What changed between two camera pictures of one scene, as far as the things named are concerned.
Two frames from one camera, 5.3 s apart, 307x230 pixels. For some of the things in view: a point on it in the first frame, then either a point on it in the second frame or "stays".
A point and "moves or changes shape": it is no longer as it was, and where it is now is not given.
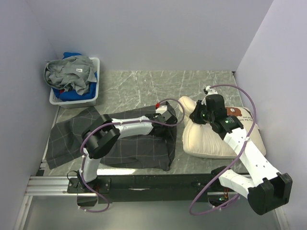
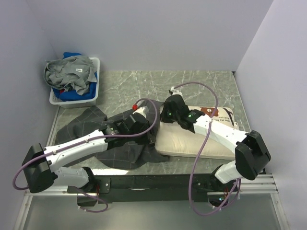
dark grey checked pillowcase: [145, 149] moves or changes shape
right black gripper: [194, 115] to [163, 116]
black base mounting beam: [181, 188] stays
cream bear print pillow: [199, 140] moves or changes shape
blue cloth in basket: [70, 95] stays
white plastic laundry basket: [78, 104] stays
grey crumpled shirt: [76, 72] stays
